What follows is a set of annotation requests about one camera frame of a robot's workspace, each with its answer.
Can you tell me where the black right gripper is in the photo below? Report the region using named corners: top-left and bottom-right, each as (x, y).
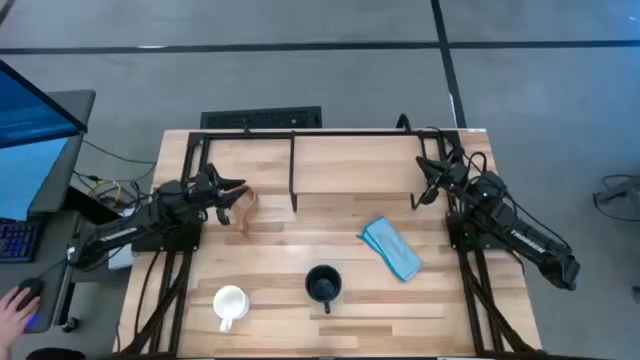
top-left (415, 148), bottom-right (471, 205)

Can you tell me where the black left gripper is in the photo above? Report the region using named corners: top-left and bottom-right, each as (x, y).
top-left (188, 163), bottom-right (250, 226)

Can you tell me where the brown wooden cup with handle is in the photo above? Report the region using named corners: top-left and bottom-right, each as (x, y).
top-left (234, 187), bottom-right (260, 239)

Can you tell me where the white ceramic mug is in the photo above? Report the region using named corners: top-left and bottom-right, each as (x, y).
top-left (212, 284), bottom-right (251, 334)

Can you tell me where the black ceramic mug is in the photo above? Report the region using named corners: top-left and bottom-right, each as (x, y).
top-left (304, 264), bottom-right (344, 315)

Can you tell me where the wooden shelf with black legs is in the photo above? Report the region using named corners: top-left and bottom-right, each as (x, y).
top-left (288, 130), bottom-right (432, 212)

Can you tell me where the black floor vent grate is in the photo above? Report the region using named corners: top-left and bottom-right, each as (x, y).
top-left (199, 105), bottom-right (324, 130)

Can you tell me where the folded light blue cloth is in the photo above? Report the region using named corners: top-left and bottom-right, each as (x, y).
top-left (357, 215), bottom-right (425, 283)

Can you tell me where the small white box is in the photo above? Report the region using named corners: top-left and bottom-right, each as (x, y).
top-left (107, 243), bottom-right (135, 271)

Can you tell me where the grey-backed computer monitor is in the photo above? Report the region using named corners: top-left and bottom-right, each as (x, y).
top-left (0, 89), bottom-right (97, 221)

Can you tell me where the black-framed computer monitor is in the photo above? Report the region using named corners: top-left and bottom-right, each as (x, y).
top-left (0, 59), bottom-right (89, 150)

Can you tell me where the backlit computer keyboard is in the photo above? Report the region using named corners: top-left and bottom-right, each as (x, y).
top-left (0, 217), bottom-right (42, 264)

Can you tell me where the black computer mouse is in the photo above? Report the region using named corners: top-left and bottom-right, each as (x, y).
top-left (17, 277), bottom-right (45, 311)

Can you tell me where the grey computer desk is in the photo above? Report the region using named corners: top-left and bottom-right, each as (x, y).
top-left (0, 209), bottom-right (84, 336)

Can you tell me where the person's head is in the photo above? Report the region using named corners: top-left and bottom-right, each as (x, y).
top-left (24, 347), bottom-right (87, 360)

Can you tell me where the person's hand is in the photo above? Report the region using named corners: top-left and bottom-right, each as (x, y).
top-left (0, 287), bottom-right (41, 354)

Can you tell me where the yellow cable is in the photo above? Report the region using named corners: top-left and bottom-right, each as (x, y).
top-left (88, 179), bottom-right (124, 207)

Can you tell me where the black aluminium rig frame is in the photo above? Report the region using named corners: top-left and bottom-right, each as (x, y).
top-left (112, 127), bottom-right (544, 360)

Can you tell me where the grey floor stand with cables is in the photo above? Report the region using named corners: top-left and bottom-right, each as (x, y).
top-left (592, 173), bottom-right (640, 224)

